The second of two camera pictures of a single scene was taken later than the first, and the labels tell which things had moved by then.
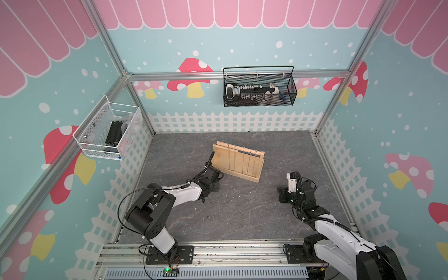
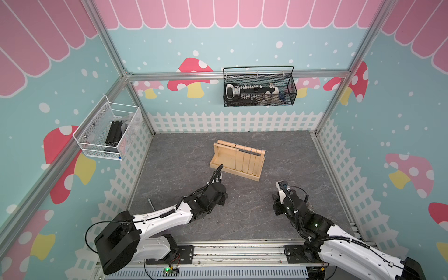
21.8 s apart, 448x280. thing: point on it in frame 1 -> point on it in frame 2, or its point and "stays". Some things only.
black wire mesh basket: x=259 y=90 stays
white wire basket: x=111 y=130 stays
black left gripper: x=217 y=179 -> x=221 y=200
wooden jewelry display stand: x=241 y=162 stays
